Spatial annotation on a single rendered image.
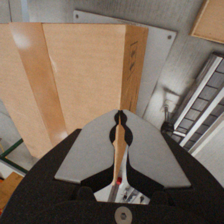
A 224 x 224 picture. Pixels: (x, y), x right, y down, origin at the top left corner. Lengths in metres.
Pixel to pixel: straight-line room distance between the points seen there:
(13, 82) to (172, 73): 0.40
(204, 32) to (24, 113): 0.46
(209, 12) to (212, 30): 0.04
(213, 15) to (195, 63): 0.11
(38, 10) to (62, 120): 0.43
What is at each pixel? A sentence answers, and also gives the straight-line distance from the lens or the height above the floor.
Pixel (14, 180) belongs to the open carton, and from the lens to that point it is 2.30.
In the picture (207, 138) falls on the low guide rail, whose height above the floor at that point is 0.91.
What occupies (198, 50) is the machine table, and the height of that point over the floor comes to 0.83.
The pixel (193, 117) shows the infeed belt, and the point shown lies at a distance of 0.46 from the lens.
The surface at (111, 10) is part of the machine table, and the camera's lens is 0.45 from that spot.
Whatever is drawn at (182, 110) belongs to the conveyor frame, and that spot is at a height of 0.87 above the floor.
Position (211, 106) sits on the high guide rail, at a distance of 0.35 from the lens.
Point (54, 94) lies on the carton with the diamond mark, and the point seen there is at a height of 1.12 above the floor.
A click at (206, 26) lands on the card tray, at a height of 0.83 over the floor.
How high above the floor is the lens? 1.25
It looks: 52 degrees down
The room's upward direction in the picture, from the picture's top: 149 degrees counter-clockwise
